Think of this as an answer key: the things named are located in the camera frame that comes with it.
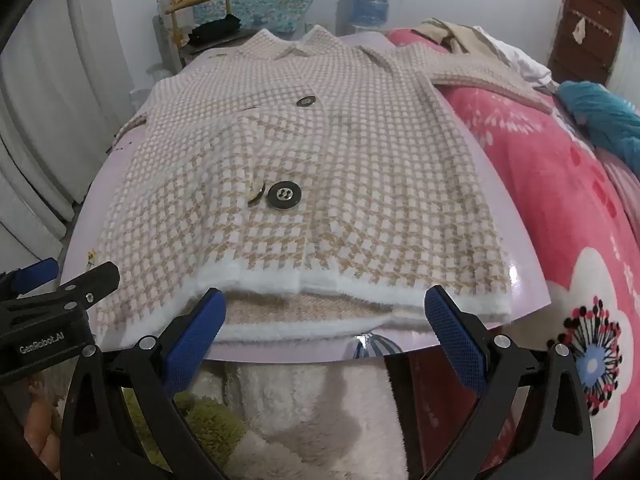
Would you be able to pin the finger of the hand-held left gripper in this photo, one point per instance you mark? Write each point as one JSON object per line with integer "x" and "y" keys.
{"x": 35, "y": 272}
{"x": 95, "y": 282}

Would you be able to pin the blue water jug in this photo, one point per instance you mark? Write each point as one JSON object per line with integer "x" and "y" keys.
{"x": 370, "y": 5}

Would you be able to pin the green fluffy rug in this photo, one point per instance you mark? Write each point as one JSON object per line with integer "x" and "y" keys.
{"x": 215, "y": 420}

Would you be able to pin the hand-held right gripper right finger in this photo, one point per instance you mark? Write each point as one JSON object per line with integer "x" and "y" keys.
{"x": 455, "y": 340}

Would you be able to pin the blue white striped item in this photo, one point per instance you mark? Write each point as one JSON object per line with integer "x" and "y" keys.
{"x": 372, "y": 347}

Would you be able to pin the lilac glossy board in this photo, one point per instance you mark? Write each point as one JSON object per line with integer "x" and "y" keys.
{"x": 520, "y": 280}

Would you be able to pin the teal fluffy cloth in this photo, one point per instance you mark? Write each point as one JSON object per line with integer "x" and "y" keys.
{"x": 605, "y": 115}

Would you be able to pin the beige white checked coat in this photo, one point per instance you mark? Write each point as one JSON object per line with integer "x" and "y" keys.
{"x": 350, "y": 160}

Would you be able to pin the person's left hand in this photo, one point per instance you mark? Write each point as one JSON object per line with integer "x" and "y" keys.
{"x": 42, "y": 420}

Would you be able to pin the brown wooden door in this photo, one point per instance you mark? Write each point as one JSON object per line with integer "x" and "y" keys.
{"x": 585, "y": 10}

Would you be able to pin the white fluffy cloth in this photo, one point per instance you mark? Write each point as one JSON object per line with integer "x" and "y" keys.
{"x": 310, "y": 420}

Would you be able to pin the grey curtain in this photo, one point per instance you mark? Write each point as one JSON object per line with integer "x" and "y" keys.
{"x": 50, "y": 110}

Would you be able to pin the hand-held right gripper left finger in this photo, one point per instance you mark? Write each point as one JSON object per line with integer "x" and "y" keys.
{"x": 200, "y": 340}

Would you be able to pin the wooden chair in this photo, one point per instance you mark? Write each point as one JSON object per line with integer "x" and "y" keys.
{"x": 200, "y": 1}

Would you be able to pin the pink floral blanket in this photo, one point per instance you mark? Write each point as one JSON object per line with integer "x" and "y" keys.
{"x": 550, "y": 185}

